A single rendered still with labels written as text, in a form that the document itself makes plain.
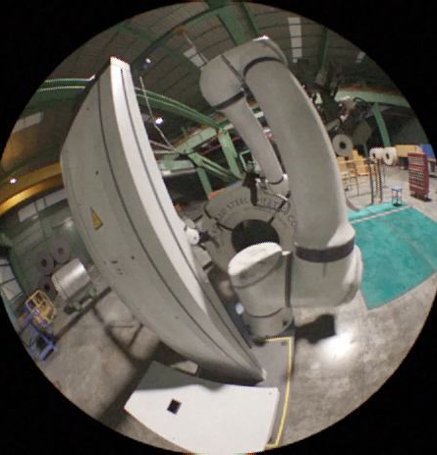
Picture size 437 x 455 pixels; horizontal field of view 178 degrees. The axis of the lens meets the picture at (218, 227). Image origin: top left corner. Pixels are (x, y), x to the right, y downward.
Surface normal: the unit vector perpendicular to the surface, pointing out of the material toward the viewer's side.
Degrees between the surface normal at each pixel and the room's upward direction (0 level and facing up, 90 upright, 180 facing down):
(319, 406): 0
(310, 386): 0
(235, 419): 0
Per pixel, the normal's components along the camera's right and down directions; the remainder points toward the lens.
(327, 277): -0.54, 0.29
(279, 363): -0.35, -0.89
